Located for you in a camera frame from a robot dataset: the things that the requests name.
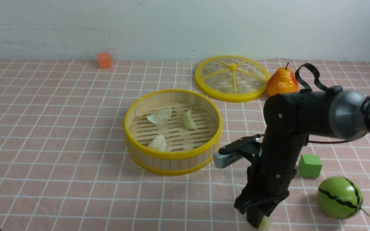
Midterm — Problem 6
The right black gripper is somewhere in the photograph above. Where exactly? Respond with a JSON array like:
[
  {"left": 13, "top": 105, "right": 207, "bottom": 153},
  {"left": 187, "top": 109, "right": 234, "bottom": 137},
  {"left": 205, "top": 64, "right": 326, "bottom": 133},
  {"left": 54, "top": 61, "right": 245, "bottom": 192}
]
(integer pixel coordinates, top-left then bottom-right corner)
[{"left": 234, "top": 158, "right": 297, "bottom": 229}]

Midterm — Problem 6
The pale green dumpling front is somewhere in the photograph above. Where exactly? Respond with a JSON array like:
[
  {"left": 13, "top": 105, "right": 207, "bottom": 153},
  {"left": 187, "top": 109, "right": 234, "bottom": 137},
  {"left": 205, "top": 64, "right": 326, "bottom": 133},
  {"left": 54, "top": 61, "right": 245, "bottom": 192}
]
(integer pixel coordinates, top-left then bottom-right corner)
[{"left": 257, "top": 216, "right": 272, "bottom": 231}]

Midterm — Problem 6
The pale green dumpling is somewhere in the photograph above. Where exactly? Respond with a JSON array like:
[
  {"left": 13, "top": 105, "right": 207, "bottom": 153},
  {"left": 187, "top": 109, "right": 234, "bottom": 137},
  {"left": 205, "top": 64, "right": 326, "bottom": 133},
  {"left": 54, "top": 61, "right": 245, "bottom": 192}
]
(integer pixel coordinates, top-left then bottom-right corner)
[
  {"left": 257, "top": 216, "right": 272, "bottom": 231},
  {"left": 181, "top": 110, "right": 197, "bottom": 130}
]

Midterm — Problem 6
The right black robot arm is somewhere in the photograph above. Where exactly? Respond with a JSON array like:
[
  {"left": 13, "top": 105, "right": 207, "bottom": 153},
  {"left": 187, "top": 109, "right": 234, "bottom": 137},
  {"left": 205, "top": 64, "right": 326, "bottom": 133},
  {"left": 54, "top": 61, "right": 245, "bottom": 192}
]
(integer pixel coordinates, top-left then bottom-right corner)
[{"left": 230, "top": 63, "right": 370, "bottom": 228}]

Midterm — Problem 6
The yellow rimmed bamboo steamer tray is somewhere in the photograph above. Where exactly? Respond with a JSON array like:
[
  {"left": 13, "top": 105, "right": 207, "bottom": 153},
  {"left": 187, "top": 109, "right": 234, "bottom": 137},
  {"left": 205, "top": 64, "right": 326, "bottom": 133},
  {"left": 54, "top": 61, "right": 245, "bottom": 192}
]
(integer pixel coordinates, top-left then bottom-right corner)
[{"left": 124, "top": 89, "right": 222, "bottom": 175}]

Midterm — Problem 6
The yellow rimmed woven steamer lid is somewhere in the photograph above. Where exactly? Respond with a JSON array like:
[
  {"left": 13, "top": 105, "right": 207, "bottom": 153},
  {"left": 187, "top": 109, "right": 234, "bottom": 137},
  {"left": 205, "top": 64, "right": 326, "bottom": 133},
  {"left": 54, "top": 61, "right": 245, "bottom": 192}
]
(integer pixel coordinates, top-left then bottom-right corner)
[{"left": 194, "top": 56, "right": 270, "bottom": 103}]

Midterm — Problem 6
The green foam cube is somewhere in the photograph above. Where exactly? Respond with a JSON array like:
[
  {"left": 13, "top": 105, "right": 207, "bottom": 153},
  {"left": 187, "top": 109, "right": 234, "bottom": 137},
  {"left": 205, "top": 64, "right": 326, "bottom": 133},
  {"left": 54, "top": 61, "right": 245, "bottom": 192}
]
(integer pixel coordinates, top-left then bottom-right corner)
[{"left": 298, "top": 154, "right": 322, "bottom": 179}]

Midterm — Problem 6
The green toy watermelon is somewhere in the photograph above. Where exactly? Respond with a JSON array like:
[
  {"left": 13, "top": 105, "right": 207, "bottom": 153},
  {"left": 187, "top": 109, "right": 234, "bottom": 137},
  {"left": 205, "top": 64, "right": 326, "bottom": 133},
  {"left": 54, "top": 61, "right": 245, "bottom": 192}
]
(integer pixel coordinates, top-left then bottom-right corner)
[{"left": 317, "top": 176, "right": 370, "bottom": 219}]

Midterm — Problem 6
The orange yellow toy pear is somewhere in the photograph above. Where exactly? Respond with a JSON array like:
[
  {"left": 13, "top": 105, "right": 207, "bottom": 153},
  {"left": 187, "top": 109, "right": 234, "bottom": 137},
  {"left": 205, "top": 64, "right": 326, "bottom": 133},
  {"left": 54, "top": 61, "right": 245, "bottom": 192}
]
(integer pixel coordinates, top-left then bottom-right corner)
[{"left": 266, "top": 62, "right": 298, "bottom": 97}]

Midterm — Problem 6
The pink checkered tablecloth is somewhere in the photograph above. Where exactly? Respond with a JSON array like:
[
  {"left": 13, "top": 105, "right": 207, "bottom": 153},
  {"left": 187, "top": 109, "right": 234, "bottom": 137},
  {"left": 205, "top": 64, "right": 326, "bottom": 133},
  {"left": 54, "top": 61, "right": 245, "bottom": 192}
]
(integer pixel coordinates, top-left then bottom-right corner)
[{"left": 0, "top": 60, "right": 370, "bottom": 231}]

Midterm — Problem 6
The orange foam cube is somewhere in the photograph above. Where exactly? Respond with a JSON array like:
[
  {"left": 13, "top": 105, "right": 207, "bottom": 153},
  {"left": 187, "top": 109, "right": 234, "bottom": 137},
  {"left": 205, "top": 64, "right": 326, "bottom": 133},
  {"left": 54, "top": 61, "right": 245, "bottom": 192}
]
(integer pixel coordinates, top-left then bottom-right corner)
[{"left": 97, "top": 52, "right": 112, "bottom": 69}]

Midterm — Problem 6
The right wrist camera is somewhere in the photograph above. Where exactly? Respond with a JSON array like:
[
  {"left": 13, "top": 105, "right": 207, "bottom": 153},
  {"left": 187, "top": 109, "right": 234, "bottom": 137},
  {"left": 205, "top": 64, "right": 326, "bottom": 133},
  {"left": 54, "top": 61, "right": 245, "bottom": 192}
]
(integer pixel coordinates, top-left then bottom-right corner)
[{"left": 213, "top": 134, "right": 264, "bottom": 169}]

